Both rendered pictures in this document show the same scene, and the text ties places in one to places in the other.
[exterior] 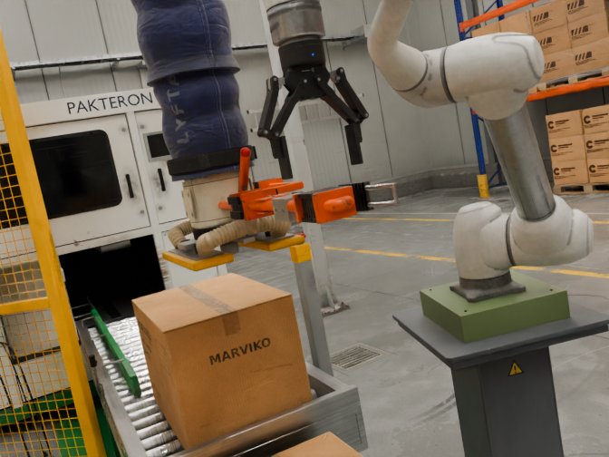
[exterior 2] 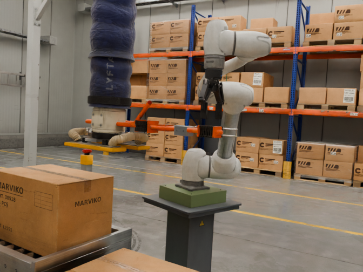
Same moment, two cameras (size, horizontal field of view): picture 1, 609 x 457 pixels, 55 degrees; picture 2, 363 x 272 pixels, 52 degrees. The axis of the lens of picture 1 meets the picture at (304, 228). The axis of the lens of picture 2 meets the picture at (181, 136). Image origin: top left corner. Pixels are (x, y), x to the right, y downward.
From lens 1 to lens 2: 0.98 m
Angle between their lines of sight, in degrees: 33
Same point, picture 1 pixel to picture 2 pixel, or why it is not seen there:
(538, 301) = (217, 193)
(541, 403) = (207, 240)
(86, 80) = not seen: outside the picture
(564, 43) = (163, 82)
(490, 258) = (201, 172)
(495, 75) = (240, 98)
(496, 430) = (190, 251)
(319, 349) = not seen: hidden behind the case
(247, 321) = (94, 186)
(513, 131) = (234, 120)
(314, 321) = not seen: hidden behind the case
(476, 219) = (197, 155)
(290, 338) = (108, 199)
